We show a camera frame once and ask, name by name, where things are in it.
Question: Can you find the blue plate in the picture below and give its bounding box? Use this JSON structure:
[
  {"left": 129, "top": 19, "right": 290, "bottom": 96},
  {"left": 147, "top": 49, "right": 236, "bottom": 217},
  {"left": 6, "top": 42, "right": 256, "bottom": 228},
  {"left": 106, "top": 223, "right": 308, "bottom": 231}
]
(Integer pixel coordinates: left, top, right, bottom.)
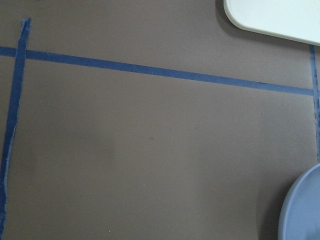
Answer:
[{"left": 277, "top": 164, "right": 320, "bottom": 240}]

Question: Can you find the cream rectangular tray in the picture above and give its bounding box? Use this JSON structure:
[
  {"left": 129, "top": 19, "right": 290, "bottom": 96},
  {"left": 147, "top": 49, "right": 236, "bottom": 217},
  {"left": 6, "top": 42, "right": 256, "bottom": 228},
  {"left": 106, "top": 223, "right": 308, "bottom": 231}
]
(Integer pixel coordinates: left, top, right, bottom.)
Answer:
[{"left": 223, "top": 0, "right": 320, "bottom": 46}]

